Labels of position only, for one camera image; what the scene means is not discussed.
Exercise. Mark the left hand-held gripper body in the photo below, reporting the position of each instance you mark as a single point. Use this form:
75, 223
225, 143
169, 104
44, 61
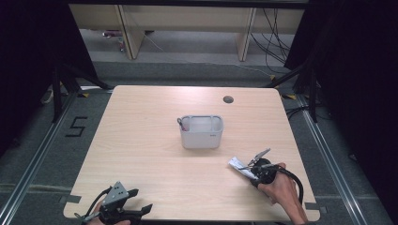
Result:
116, 193

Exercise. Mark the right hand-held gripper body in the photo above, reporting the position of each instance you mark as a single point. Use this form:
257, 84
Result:
265, 173

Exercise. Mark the white toothpaste tube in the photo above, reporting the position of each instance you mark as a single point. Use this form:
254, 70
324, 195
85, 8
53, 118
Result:
237, 165

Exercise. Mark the grey plastic storage box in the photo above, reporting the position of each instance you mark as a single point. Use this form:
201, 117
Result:
202, 140

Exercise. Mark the person's right hand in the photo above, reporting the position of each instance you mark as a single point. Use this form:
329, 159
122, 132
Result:
281, 187

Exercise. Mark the person's left hand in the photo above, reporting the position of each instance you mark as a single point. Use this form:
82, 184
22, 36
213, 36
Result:
120, 222

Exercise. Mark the grey tape piece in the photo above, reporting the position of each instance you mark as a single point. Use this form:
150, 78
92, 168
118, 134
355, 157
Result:
70, 199
313, 206

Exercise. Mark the yellow black tape piece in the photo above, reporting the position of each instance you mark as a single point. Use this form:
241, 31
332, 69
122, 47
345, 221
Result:
289, 97
84, 94
272, 77

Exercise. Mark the black metal stand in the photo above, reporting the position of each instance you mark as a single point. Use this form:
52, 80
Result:
57, 93
312, 93

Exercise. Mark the white bundle on floor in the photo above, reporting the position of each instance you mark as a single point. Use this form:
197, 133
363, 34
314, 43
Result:
47, 96

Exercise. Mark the black curtain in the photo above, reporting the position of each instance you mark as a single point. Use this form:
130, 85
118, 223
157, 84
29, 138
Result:
359, 78
31, 62

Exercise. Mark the pink item under desk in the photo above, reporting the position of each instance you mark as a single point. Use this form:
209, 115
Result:
111, 33

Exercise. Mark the light wooden desk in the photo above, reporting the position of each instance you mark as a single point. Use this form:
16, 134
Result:
187, 17

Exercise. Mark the aluminium floor rail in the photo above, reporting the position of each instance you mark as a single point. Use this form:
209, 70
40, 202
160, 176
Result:
328, 156
34, 162

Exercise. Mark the black frame beam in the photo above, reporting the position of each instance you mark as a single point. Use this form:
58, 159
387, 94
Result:
187, 3

